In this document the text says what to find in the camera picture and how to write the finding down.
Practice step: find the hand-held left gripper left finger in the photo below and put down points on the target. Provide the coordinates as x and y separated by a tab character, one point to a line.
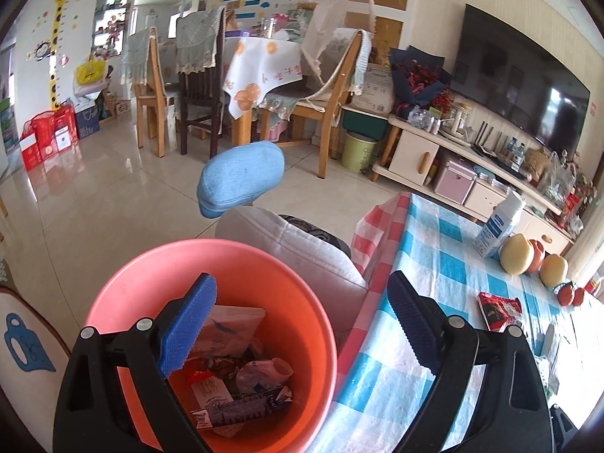
188	325

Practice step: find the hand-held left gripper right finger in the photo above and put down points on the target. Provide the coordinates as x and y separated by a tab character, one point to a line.
410	325

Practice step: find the clear plastic wrapper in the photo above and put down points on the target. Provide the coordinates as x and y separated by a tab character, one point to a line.
264	373

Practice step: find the dark blue wrapper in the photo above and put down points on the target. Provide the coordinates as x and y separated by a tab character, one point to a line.
240	408

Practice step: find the pink plastic bucket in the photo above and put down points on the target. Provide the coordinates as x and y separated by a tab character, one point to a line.
292	339

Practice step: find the blue white checked tablecloth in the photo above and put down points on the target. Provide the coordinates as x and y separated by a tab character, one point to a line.
443	255

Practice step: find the red black snack wrapper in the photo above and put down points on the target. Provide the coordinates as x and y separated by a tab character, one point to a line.
498	311

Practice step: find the pale grey cushion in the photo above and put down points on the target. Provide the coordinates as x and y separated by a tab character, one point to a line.
302	264

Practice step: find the large yellow apple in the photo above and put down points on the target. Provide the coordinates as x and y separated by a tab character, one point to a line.
515	254

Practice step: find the white plastic bottle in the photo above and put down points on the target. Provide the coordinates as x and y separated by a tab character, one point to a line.
500	226

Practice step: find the red apple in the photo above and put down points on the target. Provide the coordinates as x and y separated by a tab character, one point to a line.
538	257

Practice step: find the pink case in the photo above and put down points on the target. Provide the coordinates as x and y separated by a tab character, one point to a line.
453	181

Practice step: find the small yellow apple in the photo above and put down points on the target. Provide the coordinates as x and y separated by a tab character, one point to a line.
553	270

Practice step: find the blue stool cushion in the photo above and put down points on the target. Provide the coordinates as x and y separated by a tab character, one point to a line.
240	179

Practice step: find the cartoon floor mat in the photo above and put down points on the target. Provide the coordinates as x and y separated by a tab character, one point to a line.
28	354

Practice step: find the cream television cabinet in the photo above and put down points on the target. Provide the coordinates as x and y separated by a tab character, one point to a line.
410	155

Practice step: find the yellow green waste bin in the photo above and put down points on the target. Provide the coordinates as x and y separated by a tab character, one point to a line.
359	153

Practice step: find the black router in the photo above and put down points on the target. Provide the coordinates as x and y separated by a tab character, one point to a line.
483	139

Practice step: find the glass jars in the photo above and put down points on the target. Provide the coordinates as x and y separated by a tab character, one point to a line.
424	120

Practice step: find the glass kettle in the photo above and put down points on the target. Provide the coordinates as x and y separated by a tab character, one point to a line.
457	121

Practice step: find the green storage box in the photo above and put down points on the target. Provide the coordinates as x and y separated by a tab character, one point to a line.
363	121

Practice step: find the blue paper bag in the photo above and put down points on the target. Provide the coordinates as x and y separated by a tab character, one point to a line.
88	122

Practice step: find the wooden chair with lace cover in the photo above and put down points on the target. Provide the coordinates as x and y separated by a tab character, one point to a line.
151	99

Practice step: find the red gift boxes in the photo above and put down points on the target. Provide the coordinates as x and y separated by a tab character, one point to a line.
49	137

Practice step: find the wooden chair with cushion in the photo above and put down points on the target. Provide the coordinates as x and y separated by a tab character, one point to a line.
330	104

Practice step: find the dark wooden chair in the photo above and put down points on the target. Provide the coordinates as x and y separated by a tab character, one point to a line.
200	89

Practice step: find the white sack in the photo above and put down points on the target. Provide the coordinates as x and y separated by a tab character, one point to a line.
375	89

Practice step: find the dark wrapped flower bouquet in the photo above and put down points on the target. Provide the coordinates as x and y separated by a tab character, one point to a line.
420	80

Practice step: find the orange print dining tablecloth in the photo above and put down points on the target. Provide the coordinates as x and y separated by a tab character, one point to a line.
259	71

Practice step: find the black television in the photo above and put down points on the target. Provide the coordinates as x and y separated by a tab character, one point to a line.
514	80

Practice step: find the yellow bag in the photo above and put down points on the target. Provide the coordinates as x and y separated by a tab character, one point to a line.
90	71

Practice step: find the giraffe wall sticker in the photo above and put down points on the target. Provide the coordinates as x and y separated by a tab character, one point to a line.
61	23

